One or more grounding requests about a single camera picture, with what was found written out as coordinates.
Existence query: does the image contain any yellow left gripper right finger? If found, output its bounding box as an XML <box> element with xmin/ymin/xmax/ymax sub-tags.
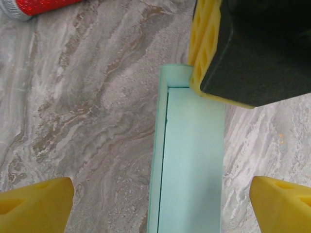
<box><xmin>250</xmin><ymin>176</ymin><xmax>311</xmax><ymax>233</ymax></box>

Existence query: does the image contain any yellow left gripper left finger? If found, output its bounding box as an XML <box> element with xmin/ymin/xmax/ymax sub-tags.
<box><xmin>0</xmin><ymin>177</ymin><xmax>74</xmax><ymax>233</ymax></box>

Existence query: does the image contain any light teal paper box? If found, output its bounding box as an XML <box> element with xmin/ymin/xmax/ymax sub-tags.
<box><xmin>147</xmin><ymin>63</ymin><xmax>225</xmax><ymax>233</ymax></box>

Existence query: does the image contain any red cylindrical bottle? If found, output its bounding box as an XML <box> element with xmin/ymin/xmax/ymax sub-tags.
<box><xmin>0</xmin><ymin>0</ymin><xmax>82</xmax><ymax>22</ymax></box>

